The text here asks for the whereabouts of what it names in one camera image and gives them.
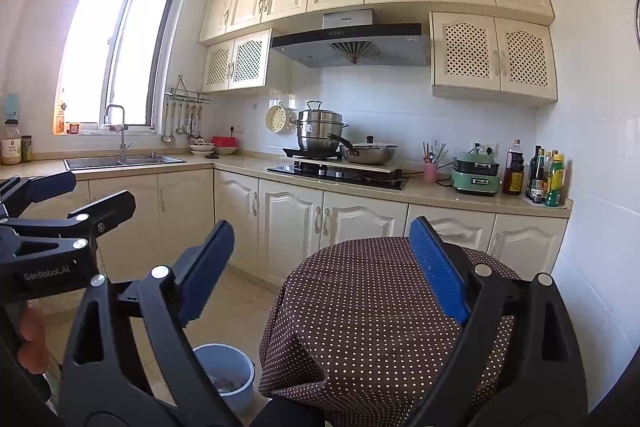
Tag kitchen window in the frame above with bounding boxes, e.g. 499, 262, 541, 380
52, 0, 174, 135

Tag clear jar white label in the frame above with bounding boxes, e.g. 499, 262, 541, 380
1, 118, 22, 166

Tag light blue trash bin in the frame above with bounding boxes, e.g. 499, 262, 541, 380
194, 343, 255, 415

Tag pink utensil holder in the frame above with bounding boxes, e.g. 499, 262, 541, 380
423, 161, 438, 184

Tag dark soy sauce bottle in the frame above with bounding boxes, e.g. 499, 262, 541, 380
502, 139, 524, 195

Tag cream upper kitchen cabinets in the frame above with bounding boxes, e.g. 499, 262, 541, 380
200, 0, 558, 107

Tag white stacked bowls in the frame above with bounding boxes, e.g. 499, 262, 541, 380
190, 143, 215, 156

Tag cream round strainer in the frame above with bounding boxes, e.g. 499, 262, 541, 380
265, 104, 288, 133

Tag green oil bottle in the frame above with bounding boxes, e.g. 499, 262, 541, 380
544, 153, 565, 208

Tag black gas stove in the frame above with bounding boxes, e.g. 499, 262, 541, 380
267, 148, 409, 191

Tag steel wok with lid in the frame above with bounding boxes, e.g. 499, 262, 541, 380
328, 133, 397, 166

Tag black range hood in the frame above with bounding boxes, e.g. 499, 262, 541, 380
271, 10, 431, 68

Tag person's left hand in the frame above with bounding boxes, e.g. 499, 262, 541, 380
17, 303, 49, 375

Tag chrome faucet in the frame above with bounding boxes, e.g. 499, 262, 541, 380
104, 103, 130, 165

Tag cream kitchen cabinets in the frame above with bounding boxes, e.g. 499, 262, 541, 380
19, 166, 572, 303
200, 0, 558, 107

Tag steel steamer pot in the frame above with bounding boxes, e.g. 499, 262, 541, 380
291, 100, 347, 155

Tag steel kitchen sink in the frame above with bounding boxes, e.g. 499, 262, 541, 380
64, 154, 183, 171

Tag brown polka dot tablecloth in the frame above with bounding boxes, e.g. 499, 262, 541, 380
258, 235, 522, 427

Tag red container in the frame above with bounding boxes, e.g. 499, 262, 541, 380
212, 135, 239, 148

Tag dark glass bottle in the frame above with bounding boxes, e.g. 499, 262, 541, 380
526, 145, 544, 204

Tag green electric cooker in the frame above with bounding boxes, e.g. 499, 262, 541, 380
450, 144, 500, 196

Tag hanging utensil rack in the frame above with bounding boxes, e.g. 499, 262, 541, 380
160, 74, 212, 144

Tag cream lower kitchen cabinets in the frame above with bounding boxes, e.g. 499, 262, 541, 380
19, 166, 572, 303

